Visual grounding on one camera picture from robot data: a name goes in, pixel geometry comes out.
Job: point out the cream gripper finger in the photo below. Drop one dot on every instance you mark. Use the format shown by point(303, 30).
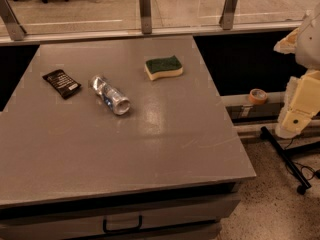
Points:
point(288, 44)
point(301, 104)

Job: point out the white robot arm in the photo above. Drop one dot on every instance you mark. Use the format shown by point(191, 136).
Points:
point(308, 41)

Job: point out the orange tape roll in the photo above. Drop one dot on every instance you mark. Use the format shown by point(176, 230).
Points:
point(258, 96)

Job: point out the black wheeled stand base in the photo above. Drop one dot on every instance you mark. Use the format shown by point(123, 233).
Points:
point(287, 154)

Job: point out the green yellow sponge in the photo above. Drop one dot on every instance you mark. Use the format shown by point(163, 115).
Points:
point(163, 68)

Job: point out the grey drawer cabinet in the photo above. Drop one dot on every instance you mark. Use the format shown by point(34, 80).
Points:
point(195, 220)

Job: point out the black snack packet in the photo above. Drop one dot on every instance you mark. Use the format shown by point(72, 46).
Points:
point(62, 83)

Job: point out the right metal railing bracket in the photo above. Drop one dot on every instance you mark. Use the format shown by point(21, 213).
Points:
point(227, 18)

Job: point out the metal railing bracket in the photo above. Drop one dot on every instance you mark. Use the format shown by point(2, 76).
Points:
point(227, 18)
point(145, 16)
point(15, 30)

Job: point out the middle metal railing bracket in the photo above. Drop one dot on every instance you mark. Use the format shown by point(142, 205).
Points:
point(145, 16)

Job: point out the black drawer handle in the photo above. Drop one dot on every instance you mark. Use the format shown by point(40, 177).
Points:
point(120, 224)

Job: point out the left metal railing bracket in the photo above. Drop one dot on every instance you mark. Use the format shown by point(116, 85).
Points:
point(15, 30)

